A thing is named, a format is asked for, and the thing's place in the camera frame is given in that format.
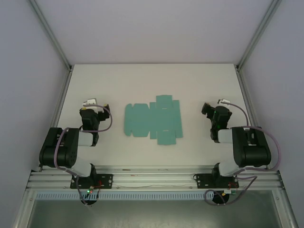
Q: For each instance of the teal paper box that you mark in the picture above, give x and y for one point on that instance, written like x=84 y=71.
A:
x=152 y=118

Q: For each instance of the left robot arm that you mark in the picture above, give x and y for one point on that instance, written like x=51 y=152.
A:
x=59 y=147

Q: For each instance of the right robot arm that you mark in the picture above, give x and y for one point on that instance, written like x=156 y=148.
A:
x=254 y=152

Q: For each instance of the grey metal panel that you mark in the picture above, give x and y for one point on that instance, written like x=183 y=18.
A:
x=152 y=213

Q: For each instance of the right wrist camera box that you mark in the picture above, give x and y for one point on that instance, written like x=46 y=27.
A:
x=223 y=101

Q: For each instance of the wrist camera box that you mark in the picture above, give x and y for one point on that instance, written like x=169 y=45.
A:
x=90 y=102
x=223 y=101

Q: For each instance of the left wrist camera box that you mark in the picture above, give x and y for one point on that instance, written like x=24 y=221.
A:
x=90 y=102

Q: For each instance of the left aluminium table side rail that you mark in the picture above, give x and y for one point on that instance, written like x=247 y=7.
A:
x=62 y=97

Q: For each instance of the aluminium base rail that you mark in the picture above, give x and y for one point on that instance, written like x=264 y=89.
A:
x=154 y=178

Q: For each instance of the right aluminium frame post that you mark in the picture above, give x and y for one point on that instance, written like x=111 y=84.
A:
x=257 y=33

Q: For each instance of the aluminium frame post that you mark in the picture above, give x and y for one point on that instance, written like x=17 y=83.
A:
x=51 y=33
x=257 y=33

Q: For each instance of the left aluminium frame post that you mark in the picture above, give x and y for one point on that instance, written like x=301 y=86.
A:
x=51 y=33

